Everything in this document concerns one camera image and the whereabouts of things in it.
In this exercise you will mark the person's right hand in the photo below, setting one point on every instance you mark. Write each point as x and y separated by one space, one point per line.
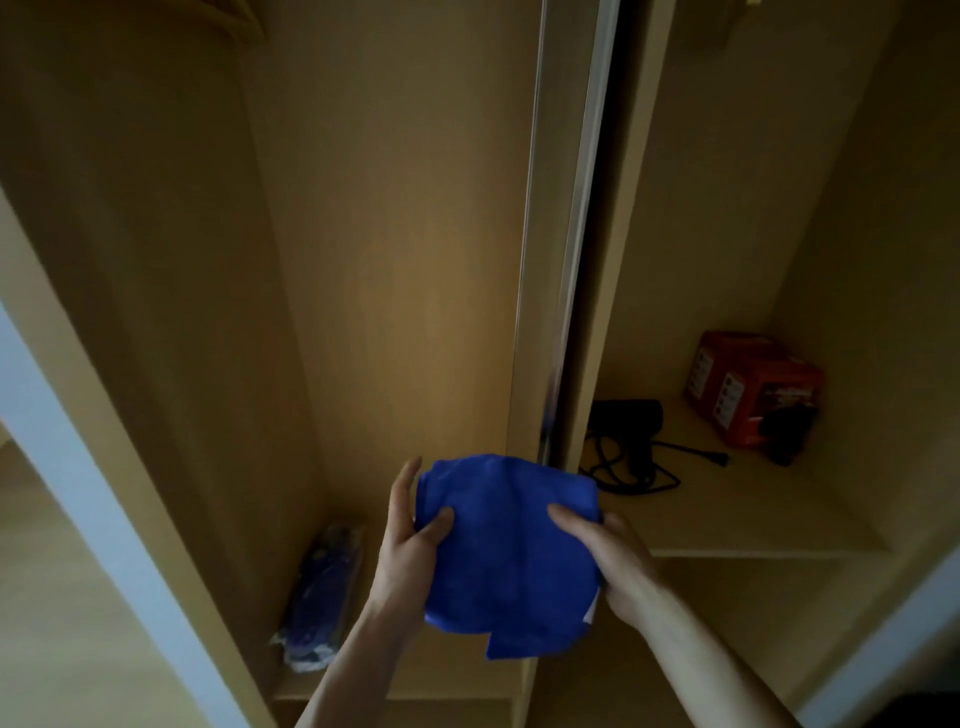
622 562

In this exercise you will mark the blue packet in plastic wrap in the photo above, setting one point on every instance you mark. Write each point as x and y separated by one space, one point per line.
322 592

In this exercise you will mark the person's left hand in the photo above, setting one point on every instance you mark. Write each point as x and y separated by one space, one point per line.
405 562

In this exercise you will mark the small black pouch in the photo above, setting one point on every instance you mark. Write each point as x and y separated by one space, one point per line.
787 435

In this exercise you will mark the wooden wardrobe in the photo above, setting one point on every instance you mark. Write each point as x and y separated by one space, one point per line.
375 225

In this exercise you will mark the person's right forearm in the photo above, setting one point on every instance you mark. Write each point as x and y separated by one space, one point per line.
705 667

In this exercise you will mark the red box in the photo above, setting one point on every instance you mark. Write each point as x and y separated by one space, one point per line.
757 405
724 356

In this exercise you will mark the blue microfibre cloth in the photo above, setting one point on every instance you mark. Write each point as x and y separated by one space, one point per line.
510 555

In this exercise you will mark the tall framed mirror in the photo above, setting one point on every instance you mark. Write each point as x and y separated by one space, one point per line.
559 225

